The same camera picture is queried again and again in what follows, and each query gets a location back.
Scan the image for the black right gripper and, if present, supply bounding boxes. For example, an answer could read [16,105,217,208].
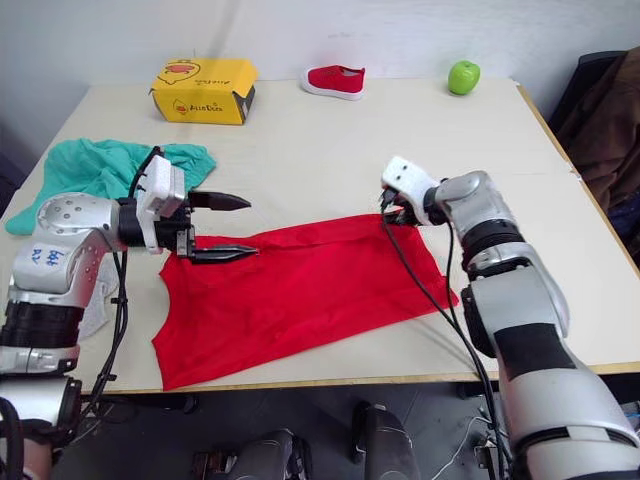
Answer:
[381,186,422,227]

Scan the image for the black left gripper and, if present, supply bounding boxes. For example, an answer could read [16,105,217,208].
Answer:
[153,190,260,265]

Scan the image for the red t-shirt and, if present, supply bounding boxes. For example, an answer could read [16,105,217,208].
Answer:
[150,212,461,393]

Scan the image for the teal green shorts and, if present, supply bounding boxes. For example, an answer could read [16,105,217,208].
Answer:
[4,138,218,237]

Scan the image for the light grey socks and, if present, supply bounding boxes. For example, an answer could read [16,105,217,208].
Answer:
[77,248,122,340]

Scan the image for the yellow cardboard shoe box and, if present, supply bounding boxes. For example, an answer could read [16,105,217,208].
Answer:
[147,57,261,127]

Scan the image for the red slip-on shoe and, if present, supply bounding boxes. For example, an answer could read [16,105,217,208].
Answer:
[299,64,367,103]

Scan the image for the green apple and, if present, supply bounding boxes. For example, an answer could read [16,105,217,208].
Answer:
[446,59,482,97]

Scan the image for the black chair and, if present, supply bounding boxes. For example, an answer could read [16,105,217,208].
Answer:
[546,49,640,151]

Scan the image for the dark rounded shape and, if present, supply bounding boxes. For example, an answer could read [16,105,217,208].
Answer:
[234,428,314,480]
[350,401,422,480]

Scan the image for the brown jacket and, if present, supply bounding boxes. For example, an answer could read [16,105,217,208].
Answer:
[556,47,640,214]

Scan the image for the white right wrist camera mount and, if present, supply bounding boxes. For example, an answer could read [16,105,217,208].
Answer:
[380,155,442,227]

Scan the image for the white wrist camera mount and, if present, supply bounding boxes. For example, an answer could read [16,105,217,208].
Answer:
[380,155,442,227]
[135,154,190,252]

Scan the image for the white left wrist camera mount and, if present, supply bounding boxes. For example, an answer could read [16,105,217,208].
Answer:
[135,154,190,252]

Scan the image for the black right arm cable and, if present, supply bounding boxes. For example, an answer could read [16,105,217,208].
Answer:
[380,192,516,476]

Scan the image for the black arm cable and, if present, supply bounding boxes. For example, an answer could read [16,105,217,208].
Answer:
[79,145,162,416]
[380,192,516,476]

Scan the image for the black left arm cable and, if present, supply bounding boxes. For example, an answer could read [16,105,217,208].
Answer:
[79,145,162,416]

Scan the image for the thin white floor cable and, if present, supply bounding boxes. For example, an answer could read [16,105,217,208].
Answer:
[446,412,496,467]

